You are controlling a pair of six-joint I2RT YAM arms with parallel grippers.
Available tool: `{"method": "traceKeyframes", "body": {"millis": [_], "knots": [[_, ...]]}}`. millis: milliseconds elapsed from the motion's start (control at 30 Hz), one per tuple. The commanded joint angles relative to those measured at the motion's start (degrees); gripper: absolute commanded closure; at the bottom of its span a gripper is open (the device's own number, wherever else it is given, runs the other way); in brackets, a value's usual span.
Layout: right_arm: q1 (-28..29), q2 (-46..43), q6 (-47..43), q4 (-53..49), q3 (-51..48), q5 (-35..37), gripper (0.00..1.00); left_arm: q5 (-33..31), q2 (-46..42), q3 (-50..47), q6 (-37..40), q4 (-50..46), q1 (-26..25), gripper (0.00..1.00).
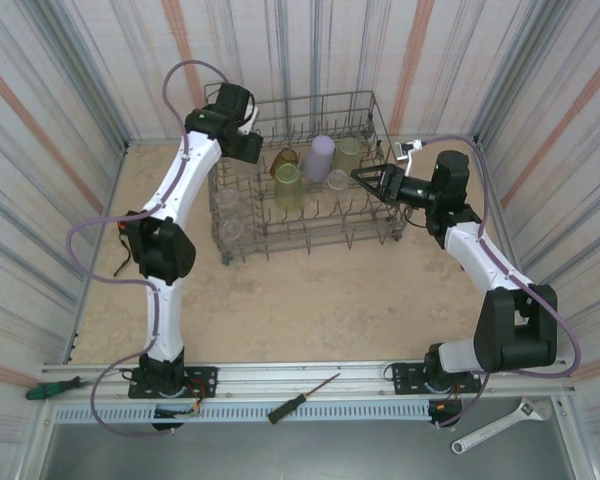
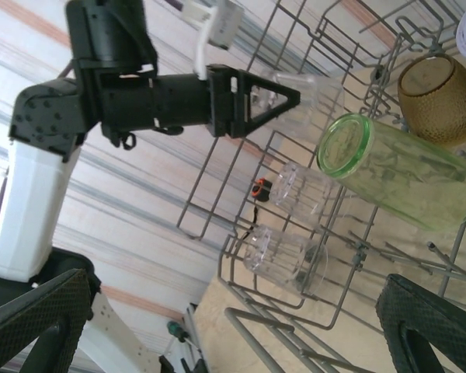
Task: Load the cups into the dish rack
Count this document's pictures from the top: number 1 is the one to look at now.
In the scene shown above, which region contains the purple plastic cup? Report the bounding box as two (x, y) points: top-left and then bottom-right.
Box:
(301, 134), (337, 182)

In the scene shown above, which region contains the green-handled screwdriver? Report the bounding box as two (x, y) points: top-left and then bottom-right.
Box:
(25, 375), (89, 401)

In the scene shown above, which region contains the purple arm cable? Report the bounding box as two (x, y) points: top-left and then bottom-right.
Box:
(67, 59), (231, 439)
(419, 133), (581, 429)

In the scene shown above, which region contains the white slotted cable duct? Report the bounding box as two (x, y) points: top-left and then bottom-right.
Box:
(52, 402), (434, 424)

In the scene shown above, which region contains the black connector with orange wires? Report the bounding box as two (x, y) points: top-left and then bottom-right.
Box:
(428, 398), (464, 429)
(152, 405), (202, 432)

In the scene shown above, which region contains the aluminium mounting rail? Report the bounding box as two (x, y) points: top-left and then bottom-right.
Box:
(39, 355), (579, 401)

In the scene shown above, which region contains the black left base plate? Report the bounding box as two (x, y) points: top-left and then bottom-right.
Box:
(128, 366), (219, 400)

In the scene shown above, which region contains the tall green translucent cup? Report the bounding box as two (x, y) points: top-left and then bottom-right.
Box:
(273, 164), (305, 210)

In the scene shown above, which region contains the amber plastic cup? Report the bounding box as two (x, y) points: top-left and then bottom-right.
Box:
(270, 147), (300, 179)

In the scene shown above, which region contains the grey wire dish rack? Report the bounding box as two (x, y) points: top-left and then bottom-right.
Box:
(203, 82), (414, 266)

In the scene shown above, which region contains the silver adjustable wrench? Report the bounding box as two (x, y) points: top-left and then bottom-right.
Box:
(451, 395), (552, 455)

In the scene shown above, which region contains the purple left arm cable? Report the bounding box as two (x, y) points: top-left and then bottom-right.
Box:
(67, 59), (231, 439)

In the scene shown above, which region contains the black-handled screwdriver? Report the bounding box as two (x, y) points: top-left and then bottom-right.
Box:
(267, 372), (342, 426)

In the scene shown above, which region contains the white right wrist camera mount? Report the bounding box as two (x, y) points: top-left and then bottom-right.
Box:
(393, 139), (425, 176)

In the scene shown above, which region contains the black device beside table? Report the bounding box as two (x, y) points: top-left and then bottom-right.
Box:
(390, 360), (483, 396)

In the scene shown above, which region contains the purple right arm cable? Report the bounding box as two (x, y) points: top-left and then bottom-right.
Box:
(419, 133), (581, 429)

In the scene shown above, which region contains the pale green plastic cup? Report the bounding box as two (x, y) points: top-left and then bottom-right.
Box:
(332, 137), (365, 174)

